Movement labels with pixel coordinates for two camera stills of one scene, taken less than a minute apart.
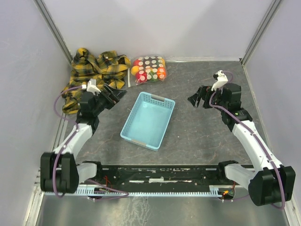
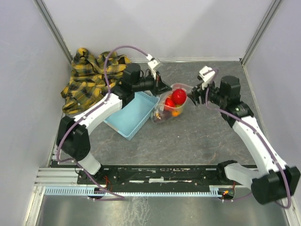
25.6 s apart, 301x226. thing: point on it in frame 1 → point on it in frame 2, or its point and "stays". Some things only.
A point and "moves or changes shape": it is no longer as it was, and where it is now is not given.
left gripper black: [114, 97] → [160, 87]
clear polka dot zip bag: [148, 68] → [170, 104]
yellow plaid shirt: [107, 67] stays
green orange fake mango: [154, 76] moves or changes shape
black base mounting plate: [161, 175] stays
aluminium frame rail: [52, 26] stays
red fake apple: [141, 76] moves or changes shape
